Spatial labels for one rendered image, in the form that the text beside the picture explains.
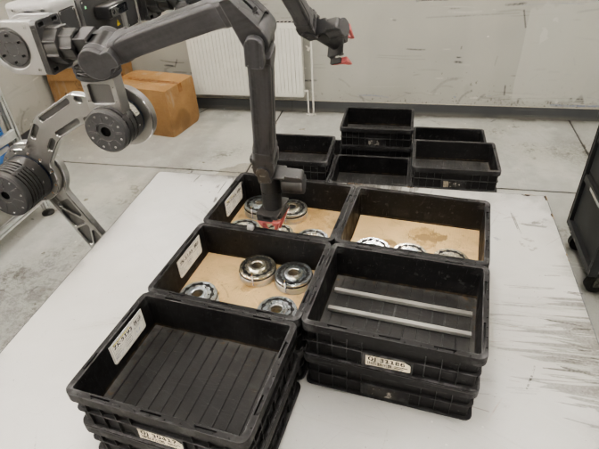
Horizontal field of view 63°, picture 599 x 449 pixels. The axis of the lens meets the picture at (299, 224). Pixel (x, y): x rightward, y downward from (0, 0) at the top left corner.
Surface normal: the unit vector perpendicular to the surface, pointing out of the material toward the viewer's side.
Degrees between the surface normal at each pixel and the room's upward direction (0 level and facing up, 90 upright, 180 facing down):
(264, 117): 106
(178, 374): 0
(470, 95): 90
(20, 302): 0
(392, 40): 90
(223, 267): 0
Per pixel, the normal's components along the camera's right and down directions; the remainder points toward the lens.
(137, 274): -0.05, -0.81
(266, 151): -0.12, 0.64
